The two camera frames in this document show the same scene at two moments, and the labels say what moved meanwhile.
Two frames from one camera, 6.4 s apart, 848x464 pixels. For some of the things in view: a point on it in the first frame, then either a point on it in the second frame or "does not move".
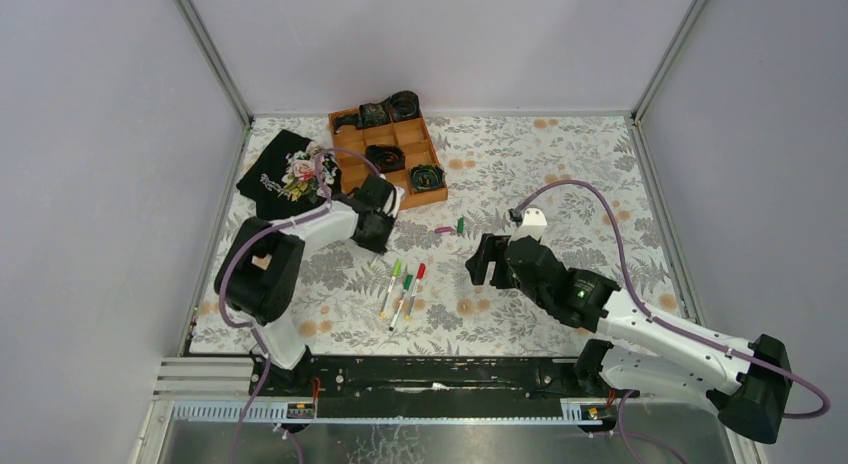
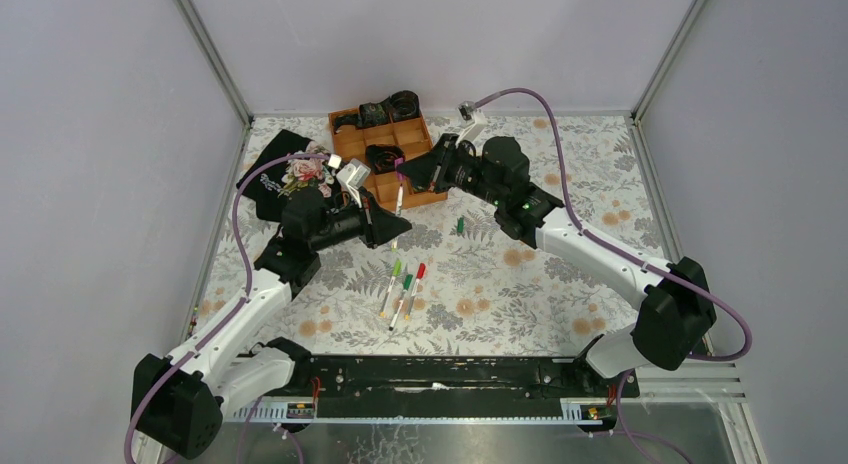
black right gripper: (501, 260) to (439, 167)
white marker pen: (411, 300) does not move
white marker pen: (386, 300) does not move
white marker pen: (396, 314) does not move
